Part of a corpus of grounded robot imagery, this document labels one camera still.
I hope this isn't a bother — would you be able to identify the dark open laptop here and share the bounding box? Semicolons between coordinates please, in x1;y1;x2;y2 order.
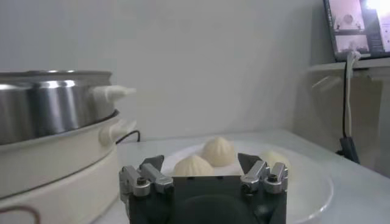
322;0;390;63

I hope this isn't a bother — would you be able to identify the stainless steel steamer basket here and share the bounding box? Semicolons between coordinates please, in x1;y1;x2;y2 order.
0;69;137;146

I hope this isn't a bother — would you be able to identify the white steamed baozi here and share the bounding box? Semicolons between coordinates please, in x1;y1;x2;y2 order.
259;150;292;180
200;136;237;167
173;155;215;177

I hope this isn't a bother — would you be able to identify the white side table with laptop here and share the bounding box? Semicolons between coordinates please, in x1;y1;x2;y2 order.
307;57;390;92

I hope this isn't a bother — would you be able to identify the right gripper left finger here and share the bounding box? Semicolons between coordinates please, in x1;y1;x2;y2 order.
118;154;174;202

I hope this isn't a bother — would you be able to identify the black power adapter with cable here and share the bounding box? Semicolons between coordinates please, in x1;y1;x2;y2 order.
336;60;361;165

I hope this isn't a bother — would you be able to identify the black cooker power cord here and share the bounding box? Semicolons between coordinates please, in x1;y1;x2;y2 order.
115;130;141;145

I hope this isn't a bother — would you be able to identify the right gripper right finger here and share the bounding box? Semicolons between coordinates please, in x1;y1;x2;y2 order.
237;152;289;195

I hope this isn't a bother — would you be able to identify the white laptop cable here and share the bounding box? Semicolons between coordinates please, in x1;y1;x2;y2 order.
346;51;363;138

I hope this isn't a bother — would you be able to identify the white round plate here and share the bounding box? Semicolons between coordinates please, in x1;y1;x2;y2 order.
160;139;335;224

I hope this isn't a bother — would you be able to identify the cream electric cooker base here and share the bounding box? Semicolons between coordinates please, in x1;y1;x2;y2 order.
0;110;138;224

